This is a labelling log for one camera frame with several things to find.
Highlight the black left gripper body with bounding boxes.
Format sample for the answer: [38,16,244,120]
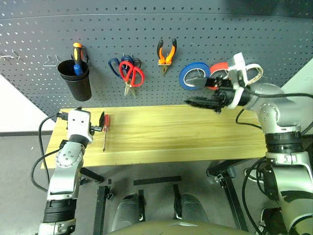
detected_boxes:
[89,124,103,135]

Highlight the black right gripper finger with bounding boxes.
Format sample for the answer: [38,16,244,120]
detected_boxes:
[184,96,220,113]
[186,77,210,89]

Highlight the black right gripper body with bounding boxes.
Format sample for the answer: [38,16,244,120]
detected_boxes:
[207,76,242,114]

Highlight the blue tape roll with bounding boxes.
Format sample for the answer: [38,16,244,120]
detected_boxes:
[179,61,212,91]

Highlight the orange and black pliers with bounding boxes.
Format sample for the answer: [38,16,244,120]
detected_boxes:
[156,38,178,77]

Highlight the red handled scissors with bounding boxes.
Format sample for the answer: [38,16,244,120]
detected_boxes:
[118,60,146,98]

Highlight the grey metal pegboard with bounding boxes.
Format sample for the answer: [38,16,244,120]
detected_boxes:
[0,0,313,118]

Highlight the red tape roll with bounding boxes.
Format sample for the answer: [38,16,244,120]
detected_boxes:
[209,62,232,92]

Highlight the black cup holder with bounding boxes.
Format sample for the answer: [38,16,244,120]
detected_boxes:
[57,60,93,102]

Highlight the white tape roll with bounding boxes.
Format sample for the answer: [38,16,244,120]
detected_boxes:
[245,63,265,87]

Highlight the black table leg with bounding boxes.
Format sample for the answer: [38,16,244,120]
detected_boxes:
[206,159,248,231]
[80,166,104,184]

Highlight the black floor tape strip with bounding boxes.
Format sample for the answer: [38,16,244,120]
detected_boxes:
[133,175,183,187]

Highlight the black metal stand bar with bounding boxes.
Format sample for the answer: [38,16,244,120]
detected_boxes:
[93,185,111,235]

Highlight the dark rounded robot foot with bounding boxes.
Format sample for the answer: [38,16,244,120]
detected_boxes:
[114,192,145,229]
[178,192,209,224]

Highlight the olive robot torso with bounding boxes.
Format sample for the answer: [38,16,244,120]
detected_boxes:
[104,219,253,235]

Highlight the red handled screwdriver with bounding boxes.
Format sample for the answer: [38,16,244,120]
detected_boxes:
[102,113,112,153]

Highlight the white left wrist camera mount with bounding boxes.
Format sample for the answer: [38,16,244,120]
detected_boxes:
[67,109,93,144]

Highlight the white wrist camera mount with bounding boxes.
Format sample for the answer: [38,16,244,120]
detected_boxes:
[226,52,250,110]
[67,109,93,144]

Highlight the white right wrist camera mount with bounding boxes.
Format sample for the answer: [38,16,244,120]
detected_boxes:
[226,52,250,110]

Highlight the blue handled scissors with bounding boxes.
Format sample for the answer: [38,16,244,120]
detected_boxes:
[108,55,134,80]

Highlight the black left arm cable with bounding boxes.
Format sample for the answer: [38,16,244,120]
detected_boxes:
[31,110,69,193]

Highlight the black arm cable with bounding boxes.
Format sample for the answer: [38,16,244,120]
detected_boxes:
[235,85,313,136]
[31,110,69,193]

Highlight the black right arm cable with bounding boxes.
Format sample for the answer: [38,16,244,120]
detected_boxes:
[235,85,313,136]

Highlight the black floor cable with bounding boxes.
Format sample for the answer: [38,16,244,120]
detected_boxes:
[241,158,271,235]

